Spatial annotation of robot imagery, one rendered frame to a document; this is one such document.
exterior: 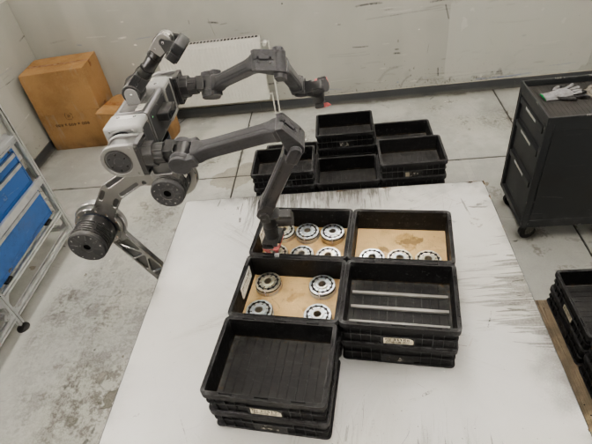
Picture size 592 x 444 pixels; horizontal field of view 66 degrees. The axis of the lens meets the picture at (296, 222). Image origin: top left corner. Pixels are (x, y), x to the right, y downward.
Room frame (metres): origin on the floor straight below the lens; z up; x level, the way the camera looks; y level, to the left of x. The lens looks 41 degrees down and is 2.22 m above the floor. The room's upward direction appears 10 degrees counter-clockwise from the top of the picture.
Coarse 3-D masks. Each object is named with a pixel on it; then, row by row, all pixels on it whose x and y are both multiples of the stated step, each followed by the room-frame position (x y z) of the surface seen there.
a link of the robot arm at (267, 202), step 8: (288, 152) 1.23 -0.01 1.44; (296, 152) 1.22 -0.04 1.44; (280, 160) 1.28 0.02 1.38; (288, 160) 1.23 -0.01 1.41; (296, 160) 1.23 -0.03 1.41; (280, 168) 1.28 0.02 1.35; (288, 168) 1.28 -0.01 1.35; (272, 176) 1.31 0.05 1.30; (280, 176) 1.29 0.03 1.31; (288, 176) 1.29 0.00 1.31; (272, 184) 1.31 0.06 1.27; (280, 184) 1.30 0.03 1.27; (264, 192) 1.34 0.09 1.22; (272, 192) 1.32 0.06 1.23; (280, 192) 1.31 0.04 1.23; (264, 200) 1.33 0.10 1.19; (272, 200) 1.33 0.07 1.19; (264, 208) 1.33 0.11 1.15; (272, 208) 1.33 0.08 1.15; (256, 216) 1.35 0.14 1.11
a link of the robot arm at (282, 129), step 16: (256, 128) 1.28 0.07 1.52; (272, 128) 1.24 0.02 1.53; (288, 128) 1.25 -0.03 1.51; (192, 144) 1.33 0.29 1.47; (208, 144) 1.30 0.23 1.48; (224, 144) 1.28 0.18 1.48; (240, 144) 1.27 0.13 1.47; (256, 144) 1.26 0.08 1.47; (288, 144) 1.24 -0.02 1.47; (304, 144) 1.25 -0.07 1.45; (176, 160) 1.29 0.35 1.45; (192, 160) 1.28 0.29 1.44
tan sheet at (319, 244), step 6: (294, 240) 1.48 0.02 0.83; (318, 240) 1.45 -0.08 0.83; (288, 246) 1.45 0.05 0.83; (294, 246) 1.45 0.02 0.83; (312, 246) 1.43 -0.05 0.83; (318, 246) 1.42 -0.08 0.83; (324, 246) 1.41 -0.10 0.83; (330, 246) 1.41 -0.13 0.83; (336, 246) 1.40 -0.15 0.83; (342, 246) 1.40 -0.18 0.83; (288, 252) 1.41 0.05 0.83; (342, 252) 1.36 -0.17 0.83
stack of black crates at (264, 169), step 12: (264, 156) 2.65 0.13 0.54; (276, 156) 2.64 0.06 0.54; (312, 156) 2.48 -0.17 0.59; (252, 168) 2.46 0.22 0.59; (264, 168) 2.59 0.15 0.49; (300, 168) 2.52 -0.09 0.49; (312, 168) 2.34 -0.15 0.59; (264, 180) 2.38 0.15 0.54; (288, 180) 2.35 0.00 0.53; (300, 180) 2.34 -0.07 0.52; (312, 180) 2.33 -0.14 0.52; (288, 192) 2.36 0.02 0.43; (300, 192) 2.34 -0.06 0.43
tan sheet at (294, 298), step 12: (252, 288) 1.24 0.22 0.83; (288, 288) 1.21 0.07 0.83; (300, 288) 1.20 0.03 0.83; (336, 288) 1.17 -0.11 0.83; (252, 300) 1.18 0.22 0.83; (276, 300) 1.16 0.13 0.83; (288, 300) 1.15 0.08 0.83; (300, 300) 1.14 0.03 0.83; (312, 300) 1.13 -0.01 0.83; (324, 300) 1.12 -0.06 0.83; (336, 300) 1.11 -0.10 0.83; (276, 312) 1.11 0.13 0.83; (288, 312) 1.10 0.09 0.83; (300, 312) 1.09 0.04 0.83
